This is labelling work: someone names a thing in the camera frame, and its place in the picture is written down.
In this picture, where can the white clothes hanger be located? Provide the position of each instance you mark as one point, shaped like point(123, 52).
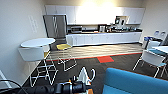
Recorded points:
point(92, 73)

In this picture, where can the yellow bar stool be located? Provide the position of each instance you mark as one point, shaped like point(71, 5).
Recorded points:
point(63, 46)

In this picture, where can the silver microwave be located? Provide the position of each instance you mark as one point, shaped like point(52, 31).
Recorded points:
point(76, 29)

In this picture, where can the white bar stool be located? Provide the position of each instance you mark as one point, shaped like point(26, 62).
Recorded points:
point(31, 53)

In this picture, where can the round white high table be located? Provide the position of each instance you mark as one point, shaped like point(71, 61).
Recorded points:
point(38, 42)

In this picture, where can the white kitchen counter cabinets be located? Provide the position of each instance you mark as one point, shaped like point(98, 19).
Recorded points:
point(106, 37)

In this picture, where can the stainless steel refrigerator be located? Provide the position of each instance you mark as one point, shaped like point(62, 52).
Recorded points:
point(55, 26)

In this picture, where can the blue sofa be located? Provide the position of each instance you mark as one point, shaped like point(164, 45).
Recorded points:
point(133, 83)

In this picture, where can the white upper kitchen cabinets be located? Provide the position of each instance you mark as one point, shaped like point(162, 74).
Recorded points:
point(100, 13)

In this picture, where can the white chair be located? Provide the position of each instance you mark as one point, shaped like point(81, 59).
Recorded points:
point(151, 60)
point(151, 44)

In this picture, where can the white wall switch panel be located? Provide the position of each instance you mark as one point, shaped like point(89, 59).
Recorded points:
point(33, 23)

